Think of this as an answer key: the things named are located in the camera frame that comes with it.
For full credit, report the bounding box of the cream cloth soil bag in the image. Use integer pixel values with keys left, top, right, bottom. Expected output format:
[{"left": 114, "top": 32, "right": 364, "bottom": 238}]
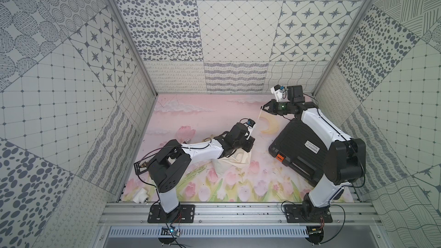
[{"left": 212, "top": 149, "right": 252, "bottom": 176}]

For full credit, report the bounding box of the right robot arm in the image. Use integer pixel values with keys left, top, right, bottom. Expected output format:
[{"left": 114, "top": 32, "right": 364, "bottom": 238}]
[{"left": 263, "top": 85, "right": 366, "bottom": 222}]

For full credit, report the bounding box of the white pipe elbow fitting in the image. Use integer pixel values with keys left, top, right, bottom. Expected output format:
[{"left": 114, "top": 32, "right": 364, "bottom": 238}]
[{"left": 132, "top": 188, "right": 150, "bottom": 204}]

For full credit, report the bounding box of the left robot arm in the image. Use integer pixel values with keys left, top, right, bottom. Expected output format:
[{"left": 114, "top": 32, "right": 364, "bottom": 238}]
[{"left": 147, "top": 119, "right": 256, "bottom": 214}]

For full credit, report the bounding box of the black plastic tool case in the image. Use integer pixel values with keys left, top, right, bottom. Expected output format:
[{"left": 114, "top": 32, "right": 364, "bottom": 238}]
[{"left": 268, "top": 118, "right": 359, "bottom": 188}]

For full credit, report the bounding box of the small circuit board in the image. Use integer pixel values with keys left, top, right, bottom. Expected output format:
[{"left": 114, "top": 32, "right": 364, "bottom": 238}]
[{"left": 161, "top": 227, "right": 180, "bottom": 238}]

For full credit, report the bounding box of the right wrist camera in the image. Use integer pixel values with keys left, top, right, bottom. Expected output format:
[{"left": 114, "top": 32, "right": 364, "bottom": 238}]
[{"left": 271, "top": 85, "right": 287, "bottom": 102}]

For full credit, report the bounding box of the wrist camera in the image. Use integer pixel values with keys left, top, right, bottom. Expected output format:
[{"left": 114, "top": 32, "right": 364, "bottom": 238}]
[
  {"left": 243, "top": 119, "right": 256, "bottom": 140},
  {"left": 271, "top": 85, "right": 287, "bottom": 102}
]

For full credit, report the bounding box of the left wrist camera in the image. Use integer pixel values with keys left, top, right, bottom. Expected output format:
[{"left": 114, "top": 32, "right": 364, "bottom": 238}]
[{"left": 243, "top": 119, "right": 256, "bottom": 140}]

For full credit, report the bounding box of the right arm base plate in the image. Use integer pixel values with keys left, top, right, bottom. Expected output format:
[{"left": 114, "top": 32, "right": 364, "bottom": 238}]
[{"left": 283, "top": 204, "right": 333, "bottom": 223}]

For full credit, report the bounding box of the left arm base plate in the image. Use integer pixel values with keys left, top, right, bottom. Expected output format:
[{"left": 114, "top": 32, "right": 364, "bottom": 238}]
[{"left": 148, "top": 204, "right": 195, "bottom": 224}]

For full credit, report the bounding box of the aluminium rail frame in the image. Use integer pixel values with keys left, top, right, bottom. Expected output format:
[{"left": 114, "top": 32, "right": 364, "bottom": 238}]
[{"left": 98, "top": 203, "right": 381, "bottom": 226}]

